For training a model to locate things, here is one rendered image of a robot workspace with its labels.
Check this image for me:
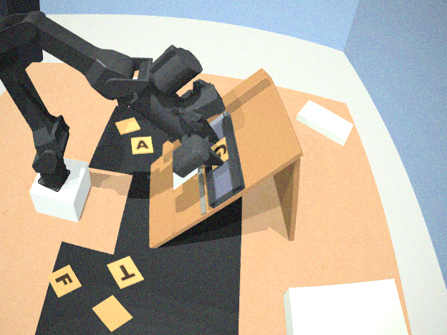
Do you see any tan wooden inclined board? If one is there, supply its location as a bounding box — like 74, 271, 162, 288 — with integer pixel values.
149, 68, 304, 248

